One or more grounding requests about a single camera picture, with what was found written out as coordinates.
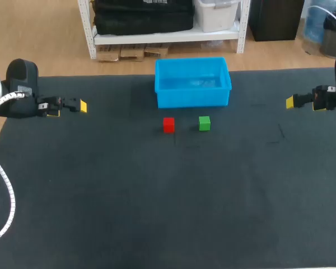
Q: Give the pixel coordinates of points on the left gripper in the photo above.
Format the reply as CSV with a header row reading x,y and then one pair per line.
x,y
21,81

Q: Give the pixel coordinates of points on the cardboard box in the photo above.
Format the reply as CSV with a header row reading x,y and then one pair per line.
x,y
107,54
132,53
156,51

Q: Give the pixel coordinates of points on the green cube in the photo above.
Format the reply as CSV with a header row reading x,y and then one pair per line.
x,y
204,123

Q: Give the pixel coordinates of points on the red cube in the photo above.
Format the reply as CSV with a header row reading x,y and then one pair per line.
x,y
168,125

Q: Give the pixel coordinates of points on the white plastic storage box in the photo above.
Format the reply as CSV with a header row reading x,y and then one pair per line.
x,y
215,15

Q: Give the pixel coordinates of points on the mesh waste bin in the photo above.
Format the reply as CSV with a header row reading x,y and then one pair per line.
x,y
334,39

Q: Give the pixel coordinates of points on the blue water barrel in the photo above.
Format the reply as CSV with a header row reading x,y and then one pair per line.
x,y
313,25

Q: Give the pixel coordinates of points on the black cabinet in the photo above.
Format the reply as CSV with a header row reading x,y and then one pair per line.
x,y
275,19

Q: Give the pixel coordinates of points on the black fabric bag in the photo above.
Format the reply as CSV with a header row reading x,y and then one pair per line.
x,y
142,23
142,5

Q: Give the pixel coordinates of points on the blue plastic bin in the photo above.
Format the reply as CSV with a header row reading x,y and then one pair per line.
x,y
191,84

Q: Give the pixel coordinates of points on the white metal shelf rack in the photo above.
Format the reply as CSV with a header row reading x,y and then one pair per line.
x,y
168,37

